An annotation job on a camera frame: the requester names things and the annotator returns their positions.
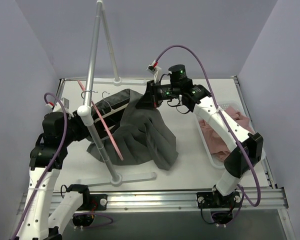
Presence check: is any purple cable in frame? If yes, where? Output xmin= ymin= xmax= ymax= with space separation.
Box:
xmin=9 ymin=92 xmax=69 ymax=240
xmin=154 ymin=44 xmax=262 ymax=208

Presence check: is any wooden multi-bar hanger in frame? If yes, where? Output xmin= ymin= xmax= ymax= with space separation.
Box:
xmin=95 ymin=89 xmax=130 ymax=133

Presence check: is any grey pleated skirt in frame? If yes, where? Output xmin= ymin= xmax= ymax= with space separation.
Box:
xmin=91 ymin=88 xmax=178 ymax=171

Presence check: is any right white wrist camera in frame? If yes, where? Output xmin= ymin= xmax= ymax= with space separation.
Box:
xmin=147 ymin=60 xmax=163 ymax=84

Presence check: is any pink pleated skirt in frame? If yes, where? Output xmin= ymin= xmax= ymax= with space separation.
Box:
xmin=198 ymin=104 xmax=255 ymax=165

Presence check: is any white plastic basket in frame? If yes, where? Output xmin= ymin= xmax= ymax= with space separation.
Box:
xmin=196 ymin=101 xmax=255 ymax=170

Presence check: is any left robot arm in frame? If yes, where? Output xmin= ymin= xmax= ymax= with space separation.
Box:
xmin=12 ymin=111 xmax=91 ymax=240

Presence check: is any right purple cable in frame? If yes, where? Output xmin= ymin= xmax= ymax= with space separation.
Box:
xmin=154 ymin=44 xmax=262 ymax=208

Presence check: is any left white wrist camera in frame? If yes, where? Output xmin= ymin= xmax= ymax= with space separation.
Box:
xmin=45 ymin=97 xmax=75 ymax=118

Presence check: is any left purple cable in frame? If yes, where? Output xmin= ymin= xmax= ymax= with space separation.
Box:
xmin=9 ymin=92 xmax=69 ymax=240

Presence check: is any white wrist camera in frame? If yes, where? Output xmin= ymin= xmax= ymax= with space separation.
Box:
xmin=45 ymin=97 xmax=75 ymax=118
xmin=147 ymin=60 xmax=163 ymax=84

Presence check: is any pink plastic hanger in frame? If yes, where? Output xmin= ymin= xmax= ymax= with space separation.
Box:
xmin=76 ymin=79 xmax=125 ymax=161

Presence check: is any aluminium mounting rail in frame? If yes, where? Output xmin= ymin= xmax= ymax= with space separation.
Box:
xmin=17 ymin=187 xmax=290 ymax=215

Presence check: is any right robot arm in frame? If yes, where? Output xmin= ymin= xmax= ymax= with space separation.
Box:
xmin=136 ymin=62 xmax=263 ymax=207

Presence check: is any silver clothes rack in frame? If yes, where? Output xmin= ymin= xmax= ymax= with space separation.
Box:
xmin=64 ymin=0 xmax=158 ymax=187

